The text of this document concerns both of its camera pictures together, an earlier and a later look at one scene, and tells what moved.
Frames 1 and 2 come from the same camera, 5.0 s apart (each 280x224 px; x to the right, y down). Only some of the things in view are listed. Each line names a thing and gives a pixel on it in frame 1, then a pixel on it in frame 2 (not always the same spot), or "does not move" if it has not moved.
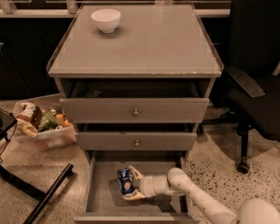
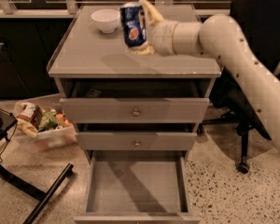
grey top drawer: x=134 y=102 does not move
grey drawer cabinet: x=135 y=78 does not move
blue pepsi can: x=125 y=181 → x=133 y=23
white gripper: x=147 y=184 → x=162 y=36
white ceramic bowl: x=106 y=20 does not move
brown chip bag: x=28 y=117 does not move
